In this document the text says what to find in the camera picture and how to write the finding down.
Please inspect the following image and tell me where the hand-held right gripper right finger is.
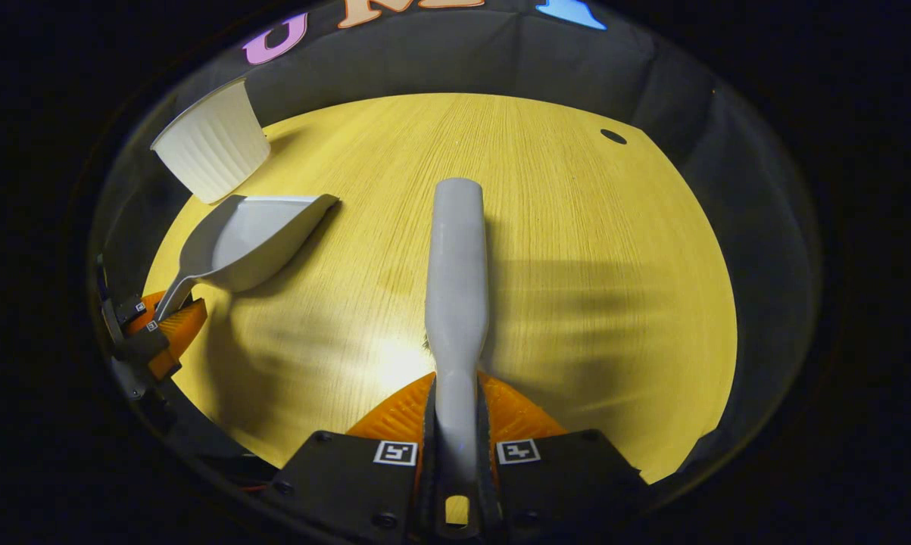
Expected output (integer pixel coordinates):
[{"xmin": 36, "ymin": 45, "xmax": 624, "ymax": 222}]
[{"xmin": 476, "ymin": 369, "xmax": 647, "ymax": 534}]

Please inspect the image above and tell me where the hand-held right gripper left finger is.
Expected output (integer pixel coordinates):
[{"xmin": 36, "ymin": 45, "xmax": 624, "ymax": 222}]
[{"xmin": 261, "ymin": 371, "xmax": 436, "ymax": 544}]

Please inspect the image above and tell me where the grey dustpan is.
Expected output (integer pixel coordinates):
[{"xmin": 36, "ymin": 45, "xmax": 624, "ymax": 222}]
[{"xmin": 154, "ymin": 194, "xmax": 341, "ymax": 323}]

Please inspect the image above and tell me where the white ribbed garbage bin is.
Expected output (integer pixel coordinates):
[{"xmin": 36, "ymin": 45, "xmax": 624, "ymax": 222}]
[{"xmin": 150, "ymin": 77, "xmax": 273, "ymax": 205}]

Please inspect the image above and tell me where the small grey broom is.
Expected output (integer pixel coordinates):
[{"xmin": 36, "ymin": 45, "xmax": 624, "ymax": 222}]
[{"xmin": 423, "ymin": 177, "xmax": 492, "ymax": 540}]

